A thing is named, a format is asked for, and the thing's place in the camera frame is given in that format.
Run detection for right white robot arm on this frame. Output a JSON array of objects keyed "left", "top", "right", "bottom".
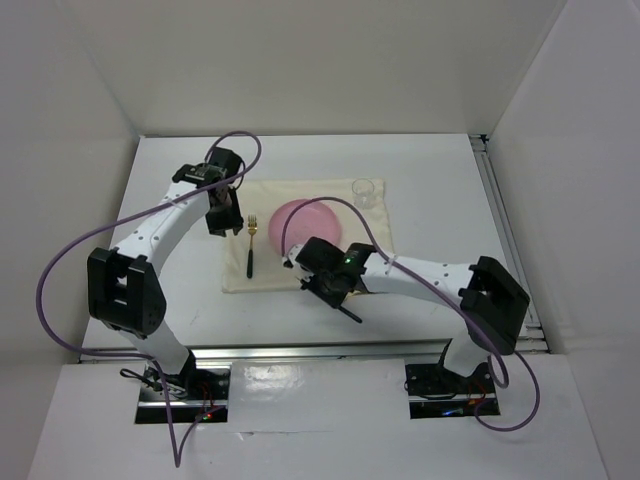
[{"left": 282, "top": 237, "right": 530, "bottom": 392}]

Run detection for gold fork green handle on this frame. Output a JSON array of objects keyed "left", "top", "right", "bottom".
[{"left": 246, "top": 214, "right": 258, "bottom": 279}]

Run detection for front aluminium rail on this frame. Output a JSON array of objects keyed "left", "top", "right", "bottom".
[{"left": 78, "top": 339, "right": 551, "bottom": 365}]

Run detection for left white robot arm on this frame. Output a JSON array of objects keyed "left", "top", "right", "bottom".
[{"left": 87, "top": 147, "right": 244, "bottom": 399}]

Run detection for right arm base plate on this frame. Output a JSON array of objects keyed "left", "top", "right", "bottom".
[{"left": 404, "top": 363, "right": 500, "bottom": 420}]

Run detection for pink plate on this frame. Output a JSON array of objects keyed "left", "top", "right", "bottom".
[{"left": 268, "top": 199, "right": 343, "bottom": 255}]

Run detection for cream cloth placemat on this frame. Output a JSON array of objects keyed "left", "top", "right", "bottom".
[{"left": 222, "top": 178, "right": 393, "bottom": 294}]

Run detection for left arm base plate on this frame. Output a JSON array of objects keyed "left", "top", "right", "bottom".
[{"left": 120, "top": 365, "right": 231, "bottom": 425}]

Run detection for right aluminium rail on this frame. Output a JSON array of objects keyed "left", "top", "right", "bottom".
[{"left": 468, "top": 134, "right": 550, "bottom": 354}]

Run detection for aluminium rail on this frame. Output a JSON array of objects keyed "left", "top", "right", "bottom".
[
  {"left": 468, "top": 134, "right": 550, "bottom": 354},
  {"left": 78, "top": 339, "right": 551, "bottom": 365}
]

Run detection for clear plastic cup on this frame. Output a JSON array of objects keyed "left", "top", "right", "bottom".
[{"left": 352, "top": 178, "right": 376, "bottom": 210}]

